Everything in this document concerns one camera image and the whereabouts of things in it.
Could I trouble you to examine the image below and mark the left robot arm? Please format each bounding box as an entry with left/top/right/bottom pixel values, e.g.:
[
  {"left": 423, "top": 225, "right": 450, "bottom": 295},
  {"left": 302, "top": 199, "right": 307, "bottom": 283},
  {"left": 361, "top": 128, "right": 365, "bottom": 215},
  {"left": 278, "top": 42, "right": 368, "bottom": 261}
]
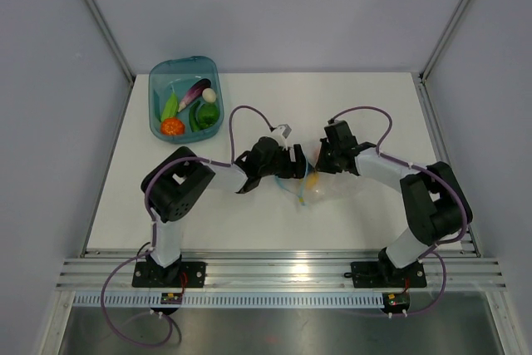
[{"left": 132, "top": 136, "right": 313, "bottom": 288}]

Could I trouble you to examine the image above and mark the green toy bell pepper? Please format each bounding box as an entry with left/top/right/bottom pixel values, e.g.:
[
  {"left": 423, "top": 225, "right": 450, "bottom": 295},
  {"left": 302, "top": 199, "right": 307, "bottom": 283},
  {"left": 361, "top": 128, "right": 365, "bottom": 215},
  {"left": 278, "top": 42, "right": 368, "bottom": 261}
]
[{"left": 196, "top": 103, "right": 219, "bottom": 130}]

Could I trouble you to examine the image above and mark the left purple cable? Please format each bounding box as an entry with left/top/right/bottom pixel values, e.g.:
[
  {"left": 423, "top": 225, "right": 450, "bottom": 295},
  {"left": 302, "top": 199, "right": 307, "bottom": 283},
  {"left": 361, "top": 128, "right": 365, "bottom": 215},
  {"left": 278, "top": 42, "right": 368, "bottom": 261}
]
[{"left": 99, "top": 105, "right": 278, "bottom": 350}]

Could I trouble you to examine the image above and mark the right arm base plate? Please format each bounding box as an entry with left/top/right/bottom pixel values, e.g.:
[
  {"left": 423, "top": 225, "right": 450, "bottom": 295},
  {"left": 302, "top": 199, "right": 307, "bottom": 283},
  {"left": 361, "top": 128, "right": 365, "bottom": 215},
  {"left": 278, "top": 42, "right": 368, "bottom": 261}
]
[{"left": 343, "top": 261, "right": 427, "bottom": 288}]

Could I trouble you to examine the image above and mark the right aluminium frame post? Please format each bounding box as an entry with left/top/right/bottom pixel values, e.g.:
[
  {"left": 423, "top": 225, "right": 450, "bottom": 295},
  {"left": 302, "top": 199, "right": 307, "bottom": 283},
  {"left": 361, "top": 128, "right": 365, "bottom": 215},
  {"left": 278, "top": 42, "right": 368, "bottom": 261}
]
[{"left": 418, "top": 0, "right": 498, "bottom": 84}]

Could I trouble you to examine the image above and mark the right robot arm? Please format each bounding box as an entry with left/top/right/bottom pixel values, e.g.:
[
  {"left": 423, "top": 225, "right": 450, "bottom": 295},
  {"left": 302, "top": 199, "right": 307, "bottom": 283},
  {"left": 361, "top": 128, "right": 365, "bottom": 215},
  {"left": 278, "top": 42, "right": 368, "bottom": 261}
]
[{"left": 315, "top": 120, "right": 473, "bottom": 288}]

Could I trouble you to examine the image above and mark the dark green toy chili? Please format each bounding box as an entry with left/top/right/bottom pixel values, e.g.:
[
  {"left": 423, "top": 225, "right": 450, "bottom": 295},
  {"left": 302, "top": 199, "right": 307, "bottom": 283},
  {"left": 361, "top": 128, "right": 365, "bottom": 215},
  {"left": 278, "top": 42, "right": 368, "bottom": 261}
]
[{"left": 189, "top": 101, "right": 201, "bottom": 132}]

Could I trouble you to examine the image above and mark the orange toy pumpkin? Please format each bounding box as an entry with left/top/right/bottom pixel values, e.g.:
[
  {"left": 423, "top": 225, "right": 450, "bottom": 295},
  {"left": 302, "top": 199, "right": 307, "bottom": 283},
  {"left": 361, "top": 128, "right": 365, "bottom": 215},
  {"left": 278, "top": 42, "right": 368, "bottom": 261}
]
[{"left": 160, "top": 117, "right": 186, "bottom": 136}]

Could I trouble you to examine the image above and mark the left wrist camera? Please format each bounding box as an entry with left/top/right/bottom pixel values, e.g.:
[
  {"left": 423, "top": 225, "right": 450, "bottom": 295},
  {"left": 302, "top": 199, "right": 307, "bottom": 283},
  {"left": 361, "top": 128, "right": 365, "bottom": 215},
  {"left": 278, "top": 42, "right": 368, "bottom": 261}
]
[{"left": 270, "top": 124, "right": 292, "bottom": 150}]

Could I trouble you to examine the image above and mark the aluminium frame post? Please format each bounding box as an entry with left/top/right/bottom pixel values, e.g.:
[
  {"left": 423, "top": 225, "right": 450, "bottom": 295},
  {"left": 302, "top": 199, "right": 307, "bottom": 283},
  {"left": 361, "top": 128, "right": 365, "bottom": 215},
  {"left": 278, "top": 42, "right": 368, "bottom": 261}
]
[
  {"left": 418, "top": 0, "right": 498, "bottom": 84},
  {"left": 62, "top": 0, "right": 136, "bottom": 86}
]

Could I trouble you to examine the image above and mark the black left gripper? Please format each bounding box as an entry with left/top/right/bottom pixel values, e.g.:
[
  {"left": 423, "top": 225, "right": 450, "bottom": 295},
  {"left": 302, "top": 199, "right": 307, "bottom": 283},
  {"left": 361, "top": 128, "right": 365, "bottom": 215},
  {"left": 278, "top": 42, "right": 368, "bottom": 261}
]
[{"left": 259, "top": 145, "right": 313, "bottom": 180}]

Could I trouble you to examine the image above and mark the light green toy vegetable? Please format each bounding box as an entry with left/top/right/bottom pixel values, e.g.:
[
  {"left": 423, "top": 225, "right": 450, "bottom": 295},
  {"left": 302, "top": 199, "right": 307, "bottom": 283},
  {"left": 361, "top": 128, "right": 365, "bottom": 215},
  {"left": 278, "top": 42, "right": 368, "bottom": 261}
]
[{"left": 160, "top": 93, "right": 179, "bottom": 122}]

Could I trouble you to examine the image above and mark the clear zip top bag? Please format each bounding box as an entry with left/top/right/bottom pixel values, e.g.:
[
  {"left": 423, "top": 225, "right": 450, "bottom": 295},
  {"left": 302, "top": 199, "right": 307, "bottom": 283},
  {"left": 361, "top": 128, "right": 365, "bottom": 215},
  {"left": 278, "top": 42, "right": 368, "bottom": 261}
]
[{"left": 274, "top": 141, "right": 365, "bottom": 207}]

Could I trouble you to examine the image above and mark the teal plastic bin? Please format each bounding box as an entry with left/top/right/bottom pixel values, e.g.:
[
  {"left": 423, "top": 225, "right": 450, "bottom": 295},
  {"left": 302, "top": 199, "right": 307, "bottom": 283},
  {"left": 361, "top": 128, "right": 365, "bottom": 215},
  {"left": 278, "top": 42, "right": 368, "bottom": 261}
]
[{"left": 148, "top": 56, "right": 224, "bottom": 144}]

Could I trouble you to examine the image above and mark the white slotted cable duct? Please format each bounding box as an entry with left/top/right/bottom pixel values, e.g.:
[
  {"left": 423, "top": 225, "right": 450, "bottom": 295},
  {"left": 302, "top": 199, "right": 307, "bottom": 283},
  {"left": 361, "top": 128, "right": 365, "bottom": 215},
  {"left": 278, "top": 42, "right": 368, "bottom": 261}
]
[{"left": 73, "top": 291, "right": 384, "bottom": 309}]

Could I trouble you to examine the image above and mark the white toy garlic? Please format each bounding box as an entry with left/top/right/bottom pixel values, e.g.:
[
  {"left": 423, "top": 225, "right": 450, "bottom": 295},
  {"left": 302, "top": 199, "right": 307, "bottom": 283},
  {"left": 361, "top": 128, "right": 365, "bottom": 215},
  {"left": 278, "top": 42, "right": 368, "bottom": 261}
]
[{"left": 202, "top": 87, "right": 217, "bottom": 104}]

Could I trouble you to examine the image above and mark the left aluminium frame post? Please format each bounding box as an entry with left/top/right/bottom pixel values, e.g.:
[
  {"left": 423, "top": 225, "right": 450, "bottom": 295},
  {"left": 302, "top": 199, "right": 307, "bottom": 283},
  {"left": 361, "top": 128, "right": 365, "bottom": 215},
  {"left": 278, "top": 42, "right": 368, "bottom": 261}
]
[{"left": 62, "top": 0, "right": 136, "bottom": 86}]

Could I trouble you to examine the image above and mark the yellow toy vegetable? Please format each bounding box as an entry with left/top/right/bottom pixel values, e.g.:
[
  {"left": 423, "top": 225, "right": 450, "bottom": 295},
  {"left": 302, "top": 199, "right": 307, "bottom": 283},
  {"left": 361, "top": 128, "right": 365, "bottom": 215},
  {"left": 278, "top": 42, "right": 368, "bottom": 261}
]
[{"left": 305, "top": 172, "right": 319, "bottom": 190}]

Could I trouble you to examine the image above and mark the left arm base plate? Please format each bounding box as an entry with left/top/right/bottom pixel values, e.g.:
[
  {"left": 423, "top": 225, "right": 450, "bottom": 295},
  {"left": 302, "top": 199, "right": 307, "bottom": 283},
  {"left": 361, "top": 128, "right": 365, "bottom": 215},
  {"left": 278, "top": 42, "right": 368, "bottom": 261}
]
[{"left": 131, "top": 261, "right": 207, "bottom": 288}]

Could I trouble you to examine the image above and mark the aluminium mounting rail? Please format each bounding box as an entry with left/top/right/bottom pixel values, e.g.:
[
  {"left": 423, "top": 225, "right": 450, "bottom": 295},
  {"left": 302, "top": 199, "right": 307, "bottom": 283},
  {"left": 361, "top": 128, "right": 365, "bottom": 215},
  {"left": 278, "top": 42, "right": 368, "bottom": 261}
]
[{"left": 56, "top": 250, "right": 506, "bottom": 292}]

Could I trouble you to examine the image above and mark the purple toy eggplant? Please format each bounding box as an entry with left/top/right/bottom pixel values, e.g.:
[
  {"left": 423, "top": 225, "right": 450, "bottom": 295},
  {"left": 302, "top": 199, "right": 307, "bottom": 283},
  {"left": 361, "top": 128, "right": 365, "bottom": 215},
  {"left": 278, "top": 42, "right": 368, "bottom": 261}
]
[{"left": 178, "top": 78, "right": 211, "bottom": 113}]

